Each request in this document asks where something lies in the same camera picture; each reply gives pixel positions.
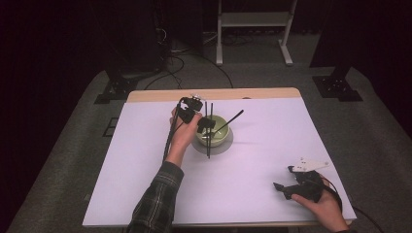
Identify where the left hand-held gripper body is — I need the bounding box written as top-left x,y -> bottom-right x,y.
178,94 -> 204,125

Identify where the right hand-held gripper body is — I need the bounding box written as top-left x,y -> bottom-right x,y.
284,157 -> 329,203

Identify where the pale green bowl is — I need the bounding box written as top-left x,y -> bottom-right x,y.
195,115 -> 231,149

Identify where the person's left hand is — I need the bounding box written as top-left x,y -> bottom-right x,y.
165,108 -> 203,166

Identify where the person's right hand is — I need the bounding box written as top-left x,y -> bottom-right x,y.
291,174 -> 351,232

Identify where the white round plate rim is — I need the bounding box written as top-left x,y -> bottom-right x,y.
190,129 -> 234,155

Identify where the white table cover sheet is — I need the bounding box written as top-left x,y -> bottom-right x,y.
82,97 -> 358,227

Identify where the black stand base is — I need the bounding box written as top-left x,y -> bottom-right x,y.
311,64 -> 363,103
93,69 -> 139,105

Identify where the dark cabinet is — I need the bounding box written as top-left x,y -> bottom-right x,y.
122,0 -> 171,74

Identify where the metal spoon with black handle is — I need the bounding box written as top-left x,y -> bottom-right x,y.
207,109 -> 245,139

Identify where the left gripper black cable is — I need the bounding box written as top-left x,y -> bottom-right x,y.
162,96 -> 188,163

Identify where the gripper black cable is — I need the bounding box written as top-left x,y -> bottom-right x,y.
319,176 -> 387,233
162,96 -> 188,163

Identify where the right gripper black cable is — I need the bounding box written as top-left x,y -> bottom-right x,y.
319,176 -> 387,233

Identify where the black floor cable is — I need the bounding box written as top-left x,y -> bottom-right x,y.
190,54 -> 234,89
144,56 -> 186,90

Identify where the black floor outlet frame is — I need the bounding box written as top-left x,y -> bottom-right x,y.
102,116 -> 120,138

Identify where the white metal stand frame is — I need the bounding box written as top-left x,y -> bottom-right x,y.
216,0 -> 298,67

